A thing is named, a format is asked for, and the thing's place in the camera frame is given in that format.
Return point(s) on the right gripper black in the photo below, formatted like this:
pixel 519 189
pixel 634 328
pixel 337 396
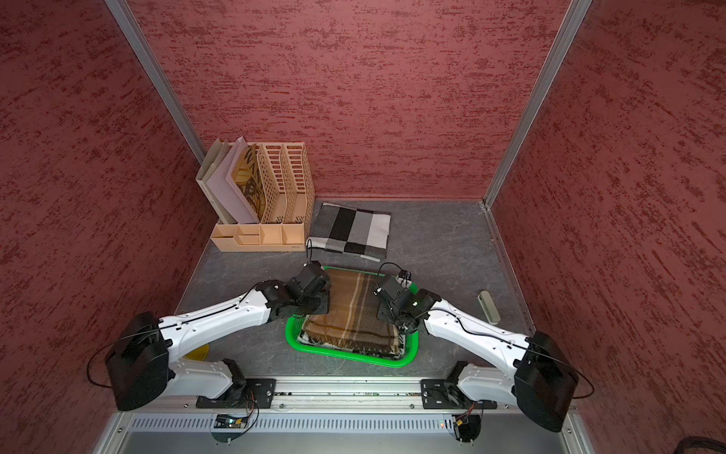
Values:
pixel 382 314

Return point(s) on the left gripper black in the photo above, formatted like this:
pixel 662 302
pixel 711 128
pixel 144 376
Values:
pixel 322 307

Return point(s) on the green plastic basket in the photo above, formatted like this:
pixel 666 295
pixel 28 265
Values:
pixel 294 326

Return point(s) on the brown plaid scarf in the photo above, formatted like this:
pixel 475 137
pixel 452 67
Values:
pixel 352 311

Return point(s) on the grey black checked scarf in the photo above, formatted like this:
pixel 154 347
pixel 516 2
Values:
pixel 351 231

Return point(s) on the white black smiley scarf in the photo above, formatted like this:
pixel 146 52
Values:
pixel 396 350

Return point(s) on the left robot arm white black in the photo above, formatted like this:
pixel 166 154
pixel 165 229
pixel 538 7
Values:
pixel 150 361

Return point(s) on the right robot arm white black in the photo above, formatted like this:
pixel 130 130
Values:
pixel 537 378

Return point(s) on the lilac folder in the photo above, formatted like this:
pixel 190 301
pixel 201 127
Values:
pixel 223 190

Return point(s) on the beige wooden file organizer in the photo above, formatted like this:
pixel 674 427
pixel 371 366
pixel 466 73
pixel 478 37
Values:
pixel 290 196

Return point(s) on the yellow round object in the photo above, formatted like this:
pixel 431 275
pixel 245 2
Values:
pixel 198 354

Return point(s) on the yellow patterned book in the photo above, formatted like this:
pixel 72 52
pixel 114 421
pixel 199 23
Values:
pixel 246 178

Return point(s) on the beige folder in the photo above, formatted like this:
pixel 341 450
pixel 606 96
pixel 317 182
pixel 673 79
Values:
pixel 206 178

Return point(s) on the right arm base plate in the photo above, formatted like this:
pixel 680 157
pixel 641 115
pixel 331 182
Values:
pixel 439 394

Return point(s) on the aluminium front rail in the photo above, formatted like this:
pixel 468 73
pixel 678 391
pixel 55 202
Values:
pixel 294 393

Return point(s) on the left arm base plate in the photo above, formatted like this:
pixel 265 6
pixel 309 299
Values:
pixel 255 393

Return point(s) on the left circuit board with wires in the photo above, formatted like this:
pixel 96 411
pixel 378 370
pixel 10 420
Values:
pixel 229 422

